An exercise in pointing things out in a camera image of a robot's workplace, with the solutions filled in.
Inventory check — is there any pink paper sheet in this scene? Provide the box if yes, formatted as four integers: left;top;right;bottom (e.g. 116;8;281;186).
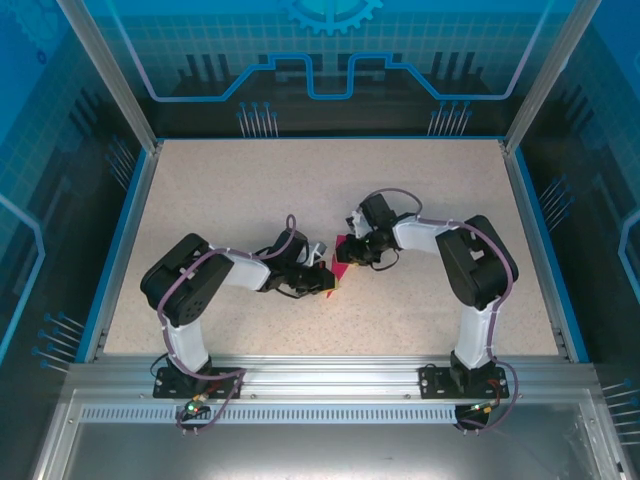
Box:
324;234;354;300

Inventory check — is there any slotted grey cable duct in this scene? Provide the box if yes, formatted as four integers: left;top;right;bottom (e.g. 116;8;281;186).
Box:
79;405;459;424

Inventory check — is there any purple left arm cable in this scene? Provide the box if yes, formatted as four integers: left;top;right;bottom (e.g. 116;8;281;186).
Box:
157;214;297;437

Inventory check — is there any cable connector with green light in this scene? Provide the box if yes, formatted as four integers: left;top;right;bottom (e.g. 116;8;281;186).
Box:
182;394;209;420
464;398;502;417

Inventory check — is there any thin black right gripper cable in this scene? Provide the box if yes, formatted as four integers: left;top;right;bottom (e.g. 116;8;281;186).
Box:
369;249;401;273

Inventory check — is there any aluminium frame post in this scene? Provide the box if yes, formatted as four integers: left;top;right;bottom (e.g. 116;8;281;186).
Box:
57;0;164;154
502;0;604;154

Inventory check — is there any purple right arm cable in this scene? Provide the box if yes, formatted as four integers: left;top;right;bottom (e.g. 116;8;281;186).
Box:
369;187;521;437

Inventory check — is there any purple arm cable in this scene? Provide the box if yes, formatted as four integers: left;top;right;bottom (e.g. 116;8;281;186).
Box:
369;187;521;437
157;214;297;437

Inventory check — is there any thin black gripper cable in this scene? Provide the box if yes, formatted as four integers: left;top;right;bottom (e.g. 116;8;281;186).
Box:
267;282;306;301
369;249;401;273

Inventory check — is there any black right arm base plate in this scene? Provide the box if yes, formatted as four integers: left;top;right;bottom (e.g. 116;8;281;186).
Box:
418;363;511;400

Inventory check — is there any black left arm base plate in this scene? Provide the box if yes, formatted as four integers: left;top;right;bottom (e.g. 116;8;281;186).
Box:
152;366;246;401

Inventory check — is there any aluminium table side rail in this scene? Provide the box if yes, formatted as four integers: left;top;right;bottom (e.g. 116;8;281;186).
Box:
499;139;576;360
84;139;166;364

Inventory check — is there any steel sheet panel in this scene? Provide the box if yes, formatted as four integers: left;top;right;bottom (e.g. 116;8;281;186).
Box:
32;389;626;480

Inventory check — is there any thin black left gripper cable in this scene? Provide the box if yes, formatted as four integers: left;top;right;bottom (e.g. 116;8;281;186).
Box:
267;282;306;301

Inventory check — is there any aluminium mounting rail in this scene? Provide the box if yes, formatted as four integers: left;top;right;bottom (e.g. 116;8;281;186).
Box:
67;352;599;401

